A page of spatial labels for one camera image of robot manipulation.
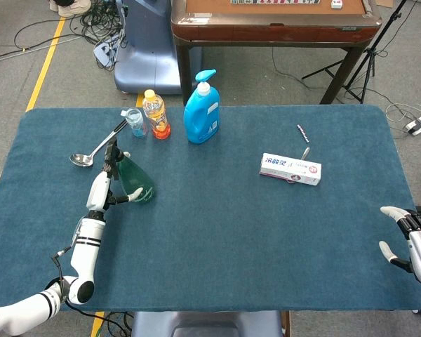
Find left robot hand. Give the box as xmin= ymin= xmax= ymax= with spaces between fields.
xmin=86 ymin=149 xmax=144 ymax=213

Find green transparent spray bottle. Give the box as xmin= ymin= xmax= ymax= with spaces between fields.
xmin=105 ymin=138 xmax=156 ymax=204

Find orange juice bottle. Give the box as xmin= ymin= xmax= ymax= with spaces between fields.
xmin=142 ymin=89 xmax=172 ymax=140

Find blue detergent pump bottle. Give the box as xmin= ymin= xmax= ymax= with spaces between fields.
xmin=182 ymin=69 xmax=221 ymax=145

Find black tripod stand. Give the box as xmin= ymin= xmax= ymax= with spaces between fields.
xmin=301 ymin=0 xmax=410 ymax=105

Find metal soup ladle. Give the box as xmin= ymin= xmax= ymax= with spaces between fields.
xmin=69 ymin=119 xmax=128 ymax=168

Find white toothpaste box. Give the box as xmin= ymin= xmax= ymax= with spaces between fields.
xmin=259 ymin=152 xmax=323 ymax=187

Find brown wooden panel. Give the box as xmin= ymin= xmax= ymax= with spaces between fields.
xmin=280 ymin=310 xmax=291 ymax=337

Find blue table cloth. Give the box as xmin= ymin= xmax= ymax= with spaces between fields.
xmin=0 ymin=104 xmax=421 ymax=314

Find thin patterned pen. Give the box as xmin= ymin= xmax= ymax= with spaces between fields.
xmin=296 ymin=124 xmax=311 ymax=144

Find blue-grey robot torso base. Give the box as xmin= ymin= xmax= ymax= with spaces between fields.
xmin=131 ymin=310 xmax=284 ymax=337

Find beige shoes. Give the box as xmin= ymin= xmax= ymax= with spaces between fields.
xmin=48 ymin=0 xmax=92 ymax=18

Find brown mahjong table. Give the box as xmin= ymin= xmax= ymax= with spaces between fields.
xmin=170 ymin=0 xmax=382 ymax=105

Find row of mahjong tiles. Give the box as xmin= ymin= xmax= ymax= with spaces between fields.
xmin=230 ymin=0 xmax=321 ymax=6

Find cables beneath table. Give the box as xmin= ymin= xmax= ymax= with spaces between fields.
xmin=100 ymin=310 xmax=135 ymax=337

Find white power strip under cables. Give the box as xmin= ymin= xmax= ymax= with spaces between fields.
xmin=93 ymin=33 xmax=122 ymax=67

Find white floor cable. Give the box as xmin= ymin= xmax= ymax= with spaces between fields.
xmin=385 ymin=103 xmax=421 ymax=133

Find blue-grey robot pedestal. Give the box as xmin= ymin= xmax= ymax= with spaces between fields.
xmin=113 ymin=0 xmax=204 ymax=95

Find tangled black cable bundle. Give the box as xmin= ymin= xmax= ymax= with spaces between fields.
xmin=68 ymin=0 xmax=127 ymax=73

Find long black floor cable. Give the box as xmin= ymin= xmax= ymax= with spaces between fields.
xmin=0 ymin=17 xmax=92 ymax=60

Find thin black floor cable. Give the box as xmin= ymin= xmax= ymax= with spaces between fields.
xmin=272 ymin=47 xmax=338 ymax=94

